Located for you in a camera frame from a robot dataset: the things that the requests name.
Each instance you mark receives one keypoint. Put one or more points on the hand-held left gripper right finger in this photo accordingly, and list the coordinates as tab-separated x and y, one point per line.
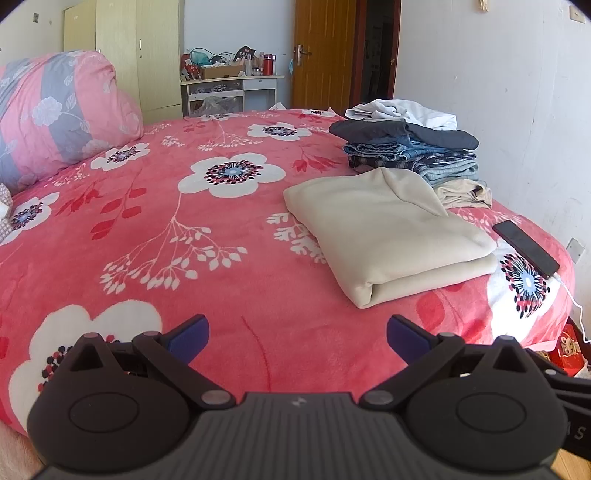
406	336

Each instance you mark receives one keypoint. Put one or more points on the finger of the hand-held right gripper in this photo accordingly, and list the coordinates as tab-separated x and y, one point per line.
561	374

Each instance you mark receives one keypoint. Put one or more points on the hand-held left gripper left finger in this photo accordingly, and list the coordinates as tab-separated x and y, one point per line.
191	336

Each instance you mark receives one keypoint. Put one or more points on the beige hoodie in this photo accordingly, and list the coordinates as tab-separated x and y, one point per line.
383	230

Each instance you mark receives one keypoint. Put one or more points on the stack of folded clothes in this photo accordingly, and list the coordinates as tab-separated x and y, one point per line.
392	150

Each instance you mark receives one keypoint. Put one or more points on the red box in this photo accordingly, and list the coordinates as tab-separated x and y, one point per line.
570	350

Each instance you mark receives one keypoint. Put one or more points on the pink floral blanket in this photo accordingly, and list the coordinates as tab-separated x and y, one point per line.
138	258

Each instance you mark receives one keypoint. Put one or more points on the black smartphone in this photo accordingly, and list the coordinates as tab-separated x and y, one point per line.
526	249

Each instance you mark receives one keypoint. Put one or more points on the beige trousers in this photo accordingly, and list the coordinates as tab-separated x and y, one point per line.
466	194

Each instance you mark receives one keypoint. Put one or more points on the plaid shirt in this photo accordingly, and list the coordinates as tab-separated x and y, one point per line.
383	162

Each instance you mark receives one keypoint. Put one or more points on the clear plastic bag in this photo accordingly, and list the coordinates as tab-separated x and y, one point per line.
214	106

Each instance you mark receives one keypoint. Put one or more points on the pink grey floral quilt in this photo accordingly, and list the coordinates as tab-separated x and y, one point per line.
55	115

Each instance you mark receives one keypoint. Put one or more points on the white desk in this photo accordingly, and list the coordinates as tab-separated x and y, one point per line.
261	85

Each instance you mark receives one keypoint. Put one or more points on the cardboard box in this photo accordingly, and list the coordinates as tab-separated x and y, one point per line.
224	72

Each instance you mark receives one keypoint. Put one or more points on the red thermos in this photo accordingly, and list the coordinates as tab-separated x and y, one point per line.
269	65

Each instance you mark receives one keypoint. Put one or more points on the blue face mask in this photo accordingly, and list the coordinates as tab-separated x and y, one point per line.
291	67

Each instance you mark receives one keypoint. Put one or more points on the pale yellow wardrobe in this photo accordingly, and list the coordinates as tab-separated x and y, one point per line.
129	55

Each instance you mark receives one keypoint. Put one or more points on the wooden door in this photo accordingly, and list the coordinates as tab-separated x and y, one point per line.
323	50

